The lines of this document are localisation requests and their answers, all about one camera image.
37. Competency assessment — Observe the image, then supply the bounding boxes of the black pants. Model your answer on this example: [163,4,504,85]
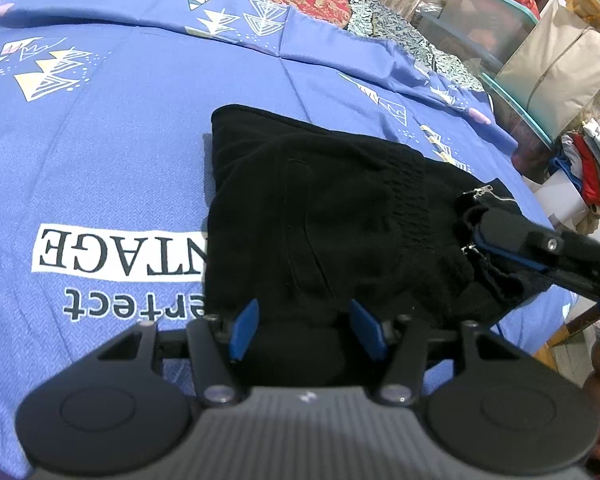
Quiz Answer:
[204,105,548,387]

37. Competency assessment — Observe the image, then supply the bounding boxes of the pile of colourful clothes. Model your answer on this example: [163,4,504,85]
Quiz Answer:
[550,117,600,235]

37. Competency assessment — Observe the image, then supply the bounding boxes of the beige fabric storage bag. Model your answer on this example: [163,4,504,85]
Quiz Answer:
[495,1,600,140]

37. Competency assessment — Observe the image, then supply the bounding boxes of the clear teal-lid storage box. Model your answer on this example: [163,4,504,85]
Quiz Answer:
[416,0,553,183]

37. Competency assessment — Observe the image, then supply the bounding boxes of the blue printed bedsheet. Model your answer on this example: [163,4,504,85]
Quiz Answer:
[0,0,546,478]

